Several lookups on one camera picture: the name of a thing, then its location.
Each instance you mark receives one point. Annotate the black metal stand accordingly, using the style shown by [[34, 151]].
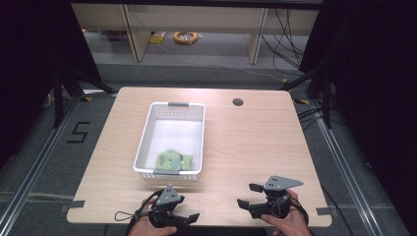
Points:
[[58, 98], [327, 98]]

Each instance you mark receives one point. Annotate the grey tape strip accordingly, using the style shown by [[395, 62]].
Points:
[[324, 211], [76, 205]]

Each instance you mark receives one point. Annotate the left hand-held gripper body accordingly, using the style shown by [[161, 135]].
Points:
[[165, 209]]

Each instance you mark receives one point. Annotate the white shelf unit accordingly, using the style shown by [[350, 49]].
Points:
[[196, 18]]

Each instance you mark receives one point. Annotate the aluminium floor rail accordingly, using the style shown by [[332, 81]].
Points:
[[347, 177], [36, 164]]

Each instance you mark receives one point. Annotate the person's left hand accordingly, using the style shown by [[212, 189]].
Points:
[[147, 229]]

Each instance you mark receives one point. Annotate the black curtain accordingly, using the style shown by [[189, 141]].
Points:
[[370, 82], [29, 65]]

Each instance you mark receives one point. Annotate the green toy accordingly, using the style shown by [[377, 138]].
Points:
[[168, 159]]

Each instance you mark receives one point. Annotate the yellow packet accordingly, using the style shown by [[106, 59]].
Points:
[[158, 38]]

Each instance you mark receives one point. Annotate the white plastic basket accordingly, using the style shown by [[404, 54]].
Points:
[[173, 131]]

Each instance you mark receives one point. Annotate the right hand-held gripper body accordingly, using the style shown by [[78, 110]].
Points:
[[275, 205]]

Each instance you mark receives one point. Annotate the person's right hand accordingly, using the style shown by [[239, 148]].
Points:
[[291, 226]]

